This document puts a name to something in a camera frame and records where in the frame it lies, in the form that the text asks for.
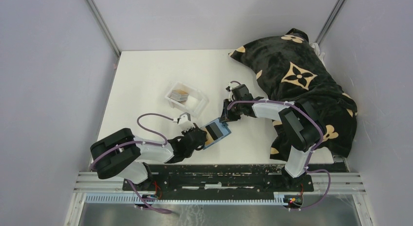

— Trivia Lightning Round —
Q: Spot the white slotted cable duct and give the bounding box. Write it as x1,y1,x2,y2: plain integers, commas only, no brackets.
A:
84,193,292,207

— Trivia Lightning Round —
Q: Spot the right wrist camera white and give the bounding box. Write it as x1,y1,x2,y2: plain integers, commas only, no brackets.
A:
225,81,241,92

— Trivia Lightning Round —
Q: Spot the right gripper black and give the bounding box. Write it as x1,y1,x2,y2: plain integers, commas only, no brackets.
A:
219,98,243,122

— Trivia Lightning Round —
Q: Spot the white crumpled cloth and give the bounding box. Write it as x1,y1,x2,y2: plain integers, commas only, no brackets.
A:
309,42,325,65

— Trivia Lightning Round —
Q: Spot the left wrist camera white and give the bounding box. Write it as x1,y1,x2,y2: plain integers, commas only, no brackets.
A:
173,113,195,131

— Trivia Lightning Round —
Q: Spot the gold VIP card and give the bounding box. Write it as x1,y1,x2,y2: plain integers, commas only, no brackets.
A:
205,133,214,148

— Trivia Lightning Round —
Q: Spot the black blanket with beige flowers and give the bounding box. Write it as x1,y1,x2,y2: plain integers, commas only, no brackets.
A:
229,28,357,157

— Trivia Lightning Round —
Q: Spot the clear plastic tray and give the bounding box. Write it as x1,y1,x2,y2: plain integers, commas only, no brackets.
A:
165,81,209,117

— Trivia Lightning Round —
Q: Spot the blue leather card holder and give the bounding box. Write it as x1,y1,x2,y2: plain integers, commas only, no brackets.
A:
201,118,231,150

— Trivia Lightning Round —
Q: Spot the aluminium rail frame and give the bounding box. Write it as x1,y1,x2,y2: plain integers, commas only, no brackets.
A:
64,171,372,226

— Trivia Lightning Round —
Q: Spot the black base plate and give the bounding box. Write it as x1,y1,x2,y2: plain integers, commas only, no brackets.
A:
135,164,314,200

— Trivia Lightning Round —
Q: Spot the black card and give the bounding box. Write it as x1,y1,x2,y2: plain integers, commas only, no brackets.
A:
205,122,223,140

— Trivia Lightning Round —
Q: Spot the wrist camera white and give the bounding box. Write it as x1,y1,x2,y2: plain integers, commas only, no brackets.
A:
225,81,241,92
173,113,195,131

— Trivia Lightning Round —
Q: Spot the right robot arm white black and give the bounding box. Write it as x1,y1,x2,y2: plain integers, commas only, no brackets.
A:
220,81,326,191

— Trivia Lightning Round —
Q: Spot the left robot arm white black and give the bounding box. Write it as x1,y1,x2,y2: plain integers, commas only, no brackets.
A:
90,127,207,190

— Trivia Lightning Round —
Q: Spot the stack of cards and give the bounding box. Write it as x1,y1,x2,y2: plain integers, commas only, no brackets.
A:
169,89,189,102

